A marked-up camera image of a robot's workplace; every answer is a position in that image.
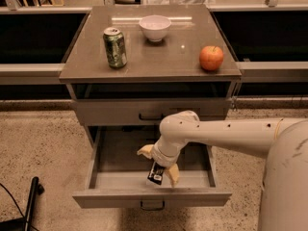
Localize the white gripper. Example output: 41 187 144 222
137 141 179 188

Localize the black rxbar chocolate bar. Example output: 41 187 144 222
147 162 165 185

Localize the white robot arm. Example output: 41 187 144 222
138 111 308 231

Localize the open grey middle drawer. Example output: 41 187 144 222
73 126 231 211

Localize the closed grey upper drawer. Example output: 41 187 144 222
73 98 231 126

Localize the grey drawer cabinet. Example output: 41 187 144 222
60 5 241 140

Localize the green soda can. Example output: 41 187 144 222
103 27 127 69

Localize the red apple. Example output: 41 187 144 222
199 46 224 71

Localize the white bowl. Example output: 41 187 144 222
139 15 171 42

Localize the metal railing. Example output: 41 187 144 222
0 0 308 86

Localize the black stand leg left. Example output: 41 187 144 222
0 176 44 231

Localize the black cable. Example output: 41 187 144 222
0 182 26 219

